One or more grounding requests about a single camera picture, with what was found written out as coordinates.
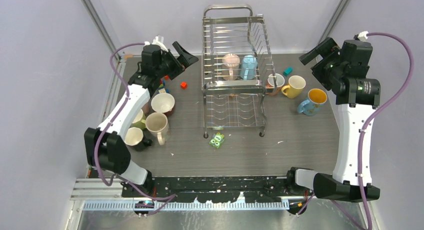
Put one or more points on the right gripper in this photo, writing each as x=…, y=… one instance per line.
x=329, y=49

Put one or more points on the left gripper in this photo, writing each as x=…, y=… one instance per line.
x=181, y=62

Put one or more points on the pink upside-down cup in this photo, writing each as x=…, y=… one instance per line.
x=231, y=67

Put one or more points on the yellow cup tier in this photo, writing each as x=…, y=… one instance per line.
x=295, y=86

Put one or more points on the dark red mug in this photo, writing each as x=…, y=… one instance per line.
x=163, y=103

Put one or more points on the blue upside-down cup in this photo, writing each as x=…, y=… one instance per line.
x=315, y=99

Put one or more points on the metal dish rack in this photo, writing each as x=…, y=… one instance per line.
x=234, y=28

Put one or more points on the salmon pink mug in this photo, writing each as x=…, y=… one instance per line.
x=275, y=82

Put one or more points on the beige cup tier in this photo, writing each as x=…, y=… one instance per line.
x=158, y=125

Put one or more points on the yellow mug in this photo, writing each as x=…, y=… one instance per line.
x=139, y=121

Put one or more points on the black mug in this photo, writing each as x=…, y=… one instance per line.
x=136, y=139

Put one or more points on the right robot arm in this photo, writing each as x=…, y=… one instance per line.
x=343, y=70

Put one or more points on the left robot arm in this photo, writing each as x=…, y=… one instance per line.
x=104, y=145

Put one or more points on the orange round block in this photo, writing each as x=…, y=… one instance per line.
x=183, y=85

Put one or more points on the teal block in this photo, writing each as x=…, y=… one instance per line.
x=287, y=71

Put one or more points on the light blue mug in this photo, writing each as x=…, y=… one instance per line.
x=248, y=67

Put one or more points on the green owl toy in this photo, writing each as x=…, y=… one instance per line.
x=217, y=140

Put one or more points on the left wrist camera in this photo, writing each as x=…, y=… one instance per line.
x=159, y=41

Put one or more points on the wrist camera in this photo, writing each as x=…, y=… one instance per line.
x=362, y=36
x=159, y=41

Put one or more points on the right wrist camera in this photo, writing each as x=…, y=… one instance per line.
x=362, y=36

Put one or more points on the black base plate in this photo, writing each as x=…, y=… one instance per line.
x=224, y=189

